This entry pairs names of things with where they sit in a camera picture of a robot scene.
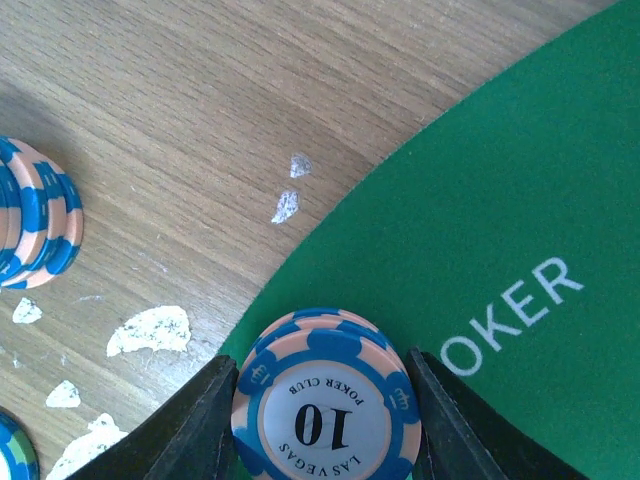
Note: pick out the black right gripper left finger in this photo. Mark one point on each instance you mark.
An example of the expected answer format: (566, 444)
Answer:
(188, 437)

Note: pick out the teal green 50 chip stack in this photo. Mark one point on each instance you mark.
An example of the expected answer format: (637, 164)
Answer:
(18, 457)

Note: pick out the blue orange chip small blind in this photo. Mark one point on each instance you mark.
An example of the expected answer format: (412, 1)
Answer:
(324, 395)

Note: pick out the green round poker mat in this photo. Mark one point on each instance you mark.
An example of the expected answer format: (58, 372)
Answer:
(504, 240)

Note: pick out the large white paper scrap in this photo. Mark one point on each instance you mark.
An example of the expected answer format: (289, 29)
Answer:
(103, 434)

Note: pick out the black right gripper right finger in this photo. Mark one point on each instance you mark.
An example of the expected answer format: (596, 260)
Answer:
(463, 437)

